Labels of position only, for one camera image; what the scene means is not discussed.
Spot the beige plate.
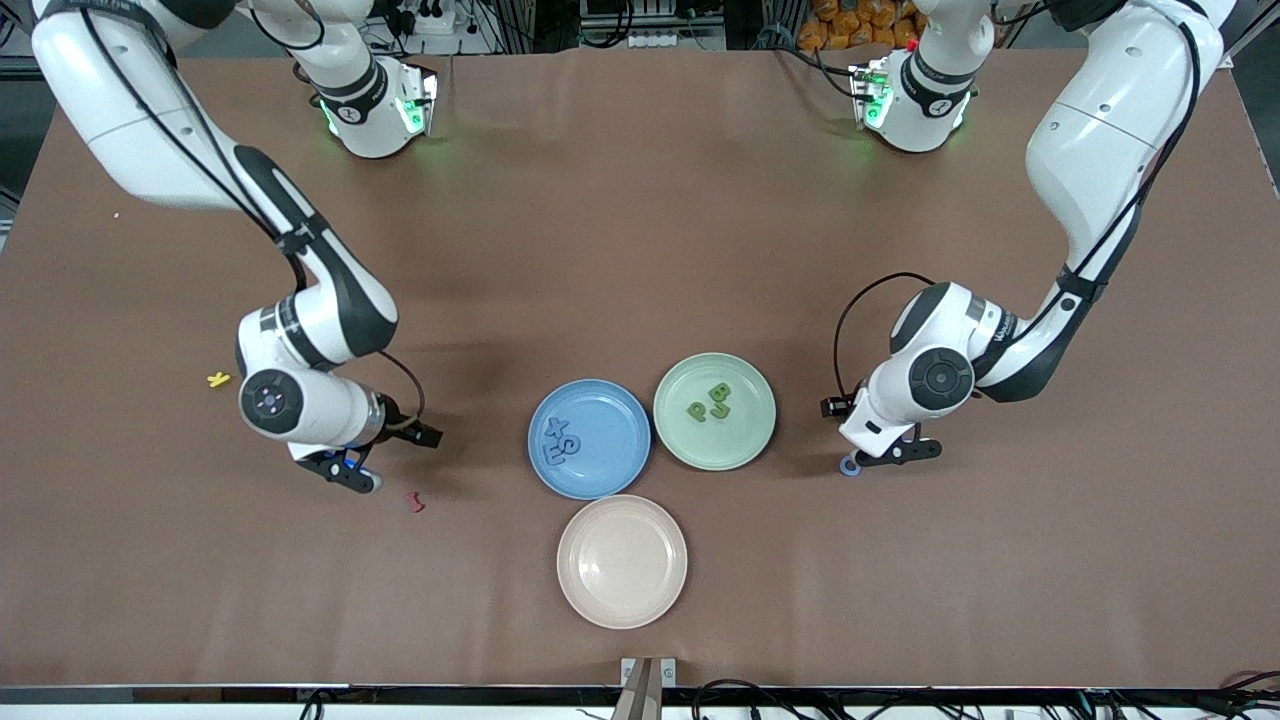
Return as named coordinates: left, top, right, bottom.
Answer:
left=556, top=494, right=689, bottom=630

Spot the silver bracket on table edge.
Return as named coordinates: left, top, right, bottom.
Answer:
left=612, top=657, right=679, bottom=720

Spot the pile of orange packets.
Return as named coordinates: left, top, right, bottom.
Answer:
left=798, top=0, right=926, bottom=51

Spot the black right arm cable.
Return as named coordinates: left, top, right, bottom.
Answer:
left=75, top=5, right=426, bottom=429

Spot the aluminium frame post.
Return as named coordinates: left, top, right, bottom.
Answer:
left=1224, top=0, right=1280, bottom=71

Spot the green plate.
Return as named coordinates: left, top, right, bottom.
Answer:
left=653, top=352, right=778, bottom=472

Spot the blue plate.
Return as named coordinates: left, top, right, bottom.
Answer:
left=527, top=378, right=653, bottom=501

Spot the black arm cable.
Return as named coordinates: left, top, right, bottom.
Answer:
left=833, top=15, right=1201, bottom=401
left=75, top=5, right=426, bottom=429

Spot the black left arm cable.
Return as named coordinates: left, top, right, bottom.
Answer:
left=833, top=15, right=1201, bottom=401

